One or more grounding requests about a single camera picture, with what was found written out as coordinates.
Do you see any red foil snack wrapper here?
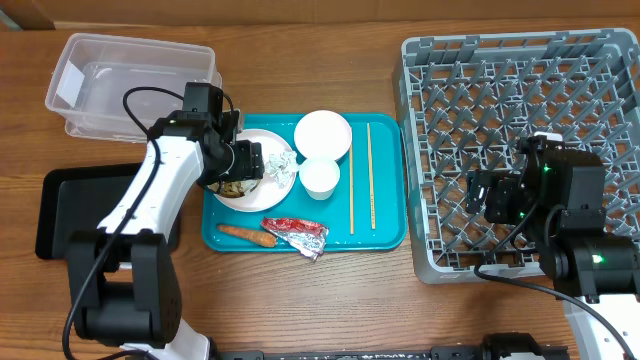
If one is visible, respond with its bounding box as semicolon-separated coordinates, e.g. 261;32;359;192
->
261;218;329;261

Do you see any wooden chopstick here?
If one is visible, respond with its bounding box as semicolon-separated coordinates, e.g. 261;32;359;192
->
366;123;376;230
348;140;355;235

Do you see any black tray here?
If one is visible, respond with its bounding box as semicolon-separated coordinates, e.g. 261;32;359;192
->
35;162;181;261

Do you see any orange carrot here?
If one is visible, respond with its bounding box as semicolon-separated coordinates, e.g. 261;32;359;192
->
217;224;277;248

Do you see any left wooden chopstick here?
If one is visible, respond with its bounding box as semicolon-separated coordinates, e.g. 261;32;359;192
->
348;140;355;235

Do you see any small white bowl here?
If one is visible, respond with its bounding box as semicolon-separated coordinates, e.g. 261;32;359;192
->
205;177;262;198

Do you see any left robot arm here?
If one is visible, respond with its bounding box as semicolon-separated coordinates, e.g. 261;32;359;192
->
61;82;264;359

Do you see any foil ball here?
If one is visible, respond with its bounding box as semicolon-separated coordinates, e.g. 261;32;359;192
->
265;151;298;188

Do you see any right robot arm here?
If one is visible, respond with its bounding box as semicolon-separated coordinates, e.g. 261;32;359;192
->
466;132;639;359

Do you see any teal serving tray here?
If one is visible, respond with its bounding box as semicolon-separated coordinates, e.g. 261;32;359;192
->
202;113;407;253

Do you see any clear plastic bin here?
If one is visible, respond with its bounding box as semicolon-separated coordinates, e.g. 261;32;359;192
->
44;32;223;146

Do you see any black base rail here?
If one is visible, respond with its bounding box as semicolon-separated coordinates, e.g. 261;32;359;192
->
213;332;570;360

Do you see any right wooden chopstick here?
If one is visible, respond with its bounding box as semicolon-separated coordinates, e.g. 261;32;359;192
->
366;123;376;230

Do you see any white cup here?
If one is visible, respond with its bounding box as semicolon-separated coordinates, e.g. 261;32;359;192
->
299;158;340;200

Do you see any food scraps peanuts rice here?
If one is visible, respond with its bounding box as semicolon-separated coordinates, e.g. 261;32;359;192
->
212;180;259;196

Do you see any large white bowl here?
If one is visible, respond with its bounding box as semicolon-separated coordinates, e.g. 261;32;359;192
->
294;110;353;161

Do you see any white round plate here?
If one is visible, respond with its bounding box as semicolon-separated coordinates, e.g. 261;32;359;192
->
214;129;296;212

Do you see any grey dishwasher rack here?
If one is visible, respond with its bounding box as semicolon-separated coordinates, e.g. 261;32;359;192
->
393;28;639;284

